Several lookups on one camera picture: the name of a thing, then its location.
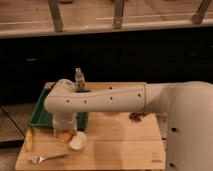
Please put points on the white paper cup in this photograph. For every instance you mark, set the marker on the white paper cup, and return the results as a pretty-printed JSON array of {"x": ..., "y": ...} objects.
[{"x": 78, "y": 142}]

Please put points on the brown dried food pile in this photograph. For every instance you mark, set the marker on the brown dried food pile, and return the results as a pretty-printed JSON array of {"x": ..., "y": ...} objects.
[{"x": 136, "y": 117}]

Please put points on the clear plastic bottle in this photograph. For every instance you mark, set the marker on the clear plastic bottle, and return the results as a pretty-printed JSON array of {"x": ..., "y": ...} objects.
[{"x": 79, "y": 78}]

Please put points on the green tray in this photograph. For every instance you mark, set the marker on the green tray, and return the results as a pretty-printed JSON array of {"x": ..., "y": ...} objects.
[{"x": 40, "y": 118}]

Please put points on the right wooden post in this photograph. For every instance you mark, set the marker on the right wooden post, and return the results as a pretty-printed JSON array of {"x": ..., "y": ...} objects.
[{"x": 198, "y": 17}]

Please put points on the apple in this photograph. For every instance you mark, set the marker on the apple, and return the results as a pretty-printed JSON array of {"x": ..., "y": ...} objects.
[{"x": 64, "y": 136}]

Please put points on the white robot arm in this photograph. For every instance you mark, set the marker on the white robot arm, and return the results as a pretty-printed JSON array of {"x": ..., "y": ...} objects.
[{"x": 188, "y": 105}]

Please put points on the silver fork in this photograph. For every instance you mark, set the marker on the silver fork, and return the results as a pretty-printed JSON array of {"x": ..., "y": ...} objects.
[{"x": 40, "y": 159}]

